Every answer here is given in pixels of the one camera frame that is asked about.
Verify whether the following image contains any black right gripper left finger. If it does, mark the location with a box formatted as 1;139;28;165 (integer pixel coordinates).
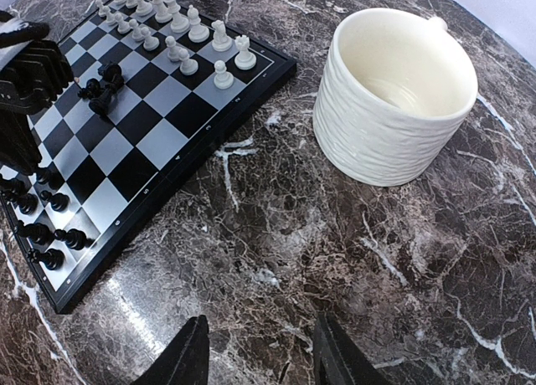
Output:
133;315;209;385

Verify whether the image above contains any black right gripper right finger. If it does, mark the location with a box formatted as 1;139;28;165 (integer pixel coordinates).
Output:
313;313;389;385

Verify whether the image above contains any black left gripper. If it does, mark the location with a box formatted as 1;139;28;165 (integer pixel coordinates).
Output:
1;11;74;176

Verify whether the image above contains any black white chessboard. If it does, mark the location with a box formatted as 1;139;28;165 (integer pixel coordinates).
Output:
3;12;296;314

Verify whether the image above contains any black chess piece rook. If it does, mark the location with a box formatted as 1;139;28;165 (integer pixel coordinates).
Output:
28;249;64;270

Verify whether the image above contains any pile of black chess pieces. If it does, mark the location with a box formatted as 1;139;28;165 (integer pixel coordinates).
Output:
77;62;125;117

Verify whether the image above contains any white pawn far corner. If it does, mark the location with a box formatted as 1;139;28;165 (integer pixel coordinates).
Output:
214;60;234;90

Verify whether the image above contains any white rook far corner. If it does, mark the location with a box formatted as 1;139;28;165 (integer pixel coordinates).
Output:
234;35;256;70

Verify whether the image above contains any cream ceramic mug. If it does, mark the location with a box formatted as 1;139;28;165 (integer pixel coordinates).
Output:
312;8;478;187

